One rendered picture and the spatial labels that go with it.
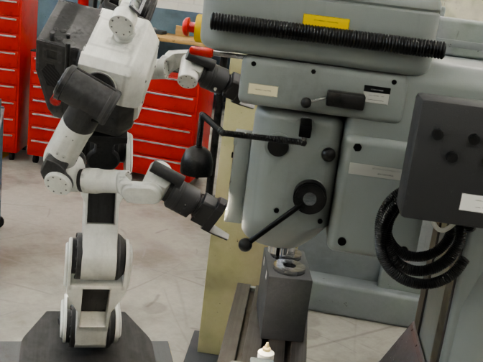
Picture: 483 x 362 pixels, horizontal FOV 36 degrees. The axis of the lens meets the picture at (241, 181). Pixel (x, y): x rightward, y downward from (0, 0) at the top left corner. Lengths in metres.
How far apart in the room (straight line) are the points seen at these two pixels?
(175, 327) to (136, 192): 2.15
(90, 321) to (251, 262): 1.28
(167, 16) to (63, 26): 8.73
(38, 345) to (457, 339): 1.56
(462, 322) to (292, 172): 0.47
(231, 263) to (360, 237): 2.06
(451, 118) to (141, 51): 1.04
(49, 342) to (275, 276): 1.01
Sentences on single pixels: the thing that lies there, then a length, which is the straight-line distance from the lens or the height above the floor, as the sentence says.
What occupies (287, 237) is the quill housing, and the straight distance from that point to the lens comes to 1.63.
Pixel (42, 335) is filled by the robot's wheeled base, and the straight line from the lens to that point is 2.79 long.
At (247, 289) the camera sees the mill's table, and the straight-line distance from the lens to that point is 2.38.
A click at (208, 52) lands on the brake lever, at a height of 1.70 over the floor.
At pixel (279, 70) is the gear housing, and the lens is 1.51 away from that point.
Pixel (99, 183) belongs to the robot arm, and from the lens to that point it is 2.09.
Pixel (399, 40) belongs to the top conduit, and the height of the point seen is 1.80.
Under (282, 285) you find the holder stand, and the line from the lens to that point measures 2.03.
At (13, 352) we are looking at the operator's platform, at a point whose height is 0.40.
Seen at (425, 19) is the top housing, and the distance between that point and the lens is 1.51.
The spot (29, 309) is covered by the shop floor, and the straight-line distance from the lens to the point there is 4.24.
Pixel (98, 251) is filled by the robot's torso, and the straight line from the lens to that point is 2.28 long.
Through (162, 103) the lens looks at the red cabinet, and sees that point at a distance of 6.32.
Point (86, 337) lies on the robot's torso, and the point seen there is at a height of 0.68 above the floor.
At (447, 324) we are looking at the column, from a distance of 1.65.
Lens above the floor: 1.90
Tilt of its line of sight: 16 degrees down
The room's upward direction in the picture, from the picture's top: 7 degrees clockwise
